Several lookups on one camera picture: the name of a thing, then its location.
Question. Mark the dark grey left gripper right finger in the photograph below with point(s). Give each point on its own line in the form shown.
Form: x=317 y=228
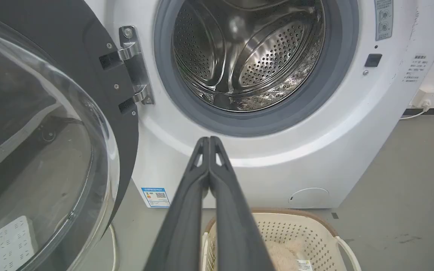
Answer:
x=236 y=226

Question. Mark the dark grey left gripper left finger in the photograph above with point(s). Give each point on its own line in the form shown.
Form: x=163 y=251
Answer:
x=181 y=226

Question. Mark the white front-load washing machine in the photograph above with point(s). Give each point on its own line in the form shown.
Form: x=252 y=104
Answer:
x=315 y=150

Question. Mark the washer door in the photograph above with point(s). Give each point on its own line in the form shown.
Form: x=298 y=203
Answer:
x=43 y=143

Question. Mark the blue energy label sticker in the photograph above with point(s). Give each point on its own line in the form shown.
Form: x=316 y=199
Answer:
x=155 y=197

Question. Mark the beige plush toy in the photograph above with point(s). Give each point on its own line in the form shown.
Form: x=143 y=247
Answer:
x=285 y=256

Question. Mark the cream perforated laundry basket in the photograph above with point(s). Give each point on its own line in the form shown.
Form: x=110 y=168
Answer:
x=300 y=237

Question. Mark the chrome door hinge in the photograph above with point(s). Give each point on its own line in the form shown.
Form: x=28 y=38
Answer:
x=136 y=64

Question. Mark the grey warning label sticker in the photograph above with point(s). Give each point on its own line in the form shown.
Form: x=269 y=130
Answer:
x=383 y=19

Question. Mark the white wall power socket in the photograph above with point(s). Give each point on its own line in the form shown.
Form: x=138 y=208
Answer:
x=426 y=97

